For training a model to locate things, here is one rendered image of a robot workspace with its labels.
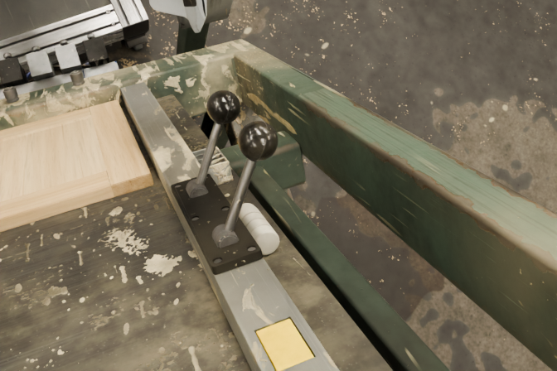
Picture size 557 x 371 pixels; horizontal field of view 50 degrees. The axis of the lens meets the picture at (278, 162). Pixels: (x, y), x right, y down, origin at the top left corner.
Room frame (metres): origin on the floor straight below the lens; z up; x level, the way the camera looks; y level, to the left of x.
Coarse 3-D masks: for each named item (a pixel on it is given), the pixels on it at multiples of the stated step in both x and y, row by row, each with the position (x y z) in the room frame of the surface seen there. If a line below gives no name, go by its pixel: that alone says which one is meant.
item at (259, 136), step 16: (256, 128) 0.16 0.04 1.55; (272, 128) 0.18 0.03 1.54; (240, 144) 0.15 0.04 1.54; (256, 144) 0.15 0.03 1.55; (272, 144) 0.16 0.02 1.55; (256, 160) 0.15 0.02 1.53; (240, 176) 0.13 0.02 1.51; (240, 192) 0.12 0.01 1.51; (240, 208) 0.11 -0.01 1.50; (224, 224) 0.09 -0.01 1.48; (224, 240) 0.08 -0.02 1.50
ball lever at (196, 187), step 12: (216, 96) 0.19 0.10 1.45; (228, 96) 0.20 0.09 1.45; (216, 108) 0.18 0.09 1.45; (228, 108) 0.19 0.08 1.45; (216, 120) 0.17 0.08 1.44; (228, 120) 0.18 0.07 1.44; (216, 132) 0.17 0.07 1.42; (204, 156) 0.14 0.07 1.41; (204, 168) 0.13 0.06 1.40; (192, 180) 0.12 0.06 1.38; (204, 180) 0.12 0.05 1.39; (192, 192) 0.11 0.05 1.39; (204, 192) 0.11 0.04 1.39
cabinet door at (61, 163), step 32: (32, 128) 0.05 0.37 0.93; (64, 128) 0.09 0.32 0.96; (96, 128) 0.13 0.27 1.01; (128, 128) 0.16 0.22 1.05; (0, 160) -0.02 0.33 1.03; (32, 160) 0.01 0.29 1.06; (64, 160) 0.04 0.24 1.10; (96, 160) 0.08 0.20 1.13; (128, 160) 0.11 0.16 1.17; (0, 192) -0.05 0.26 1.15; (32, 192) -0.02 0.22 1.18; (64, 192) 0.01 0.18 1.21; (96, 192) 0.04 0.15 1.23; (128, 192) 0.07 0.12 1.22; (0, 224) -0.08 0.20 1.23
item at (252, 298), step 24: (144, 96) 0.23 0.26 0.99; (144, 120) 0.18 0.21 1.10; (168, 120) 0.20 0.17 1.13; (144, 144) 0.15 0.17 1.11; (168, 144) 0.16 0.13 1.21; (168, 168) 0.12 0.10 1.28; (192, 168) 0.14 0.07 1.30; (168, 192) 0.10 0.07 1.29; (192, 240) 0.06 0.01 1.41; (264, 264) 0.09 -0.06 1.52; (216, 288) 0.04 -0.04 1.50; (240, 288) 0.05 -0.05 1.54; (264, 288) 0.07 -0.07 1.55; (240, 312) 0.04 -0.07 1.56; (264, 312) 0.05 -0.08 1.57; (288, 312) 0.06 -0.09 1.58; (240, 336) 0.02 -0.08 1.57; (312, 336) 0.06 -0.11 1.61; (264, 360) 0.02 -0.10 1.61; (312, 360) 0.04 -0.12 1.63
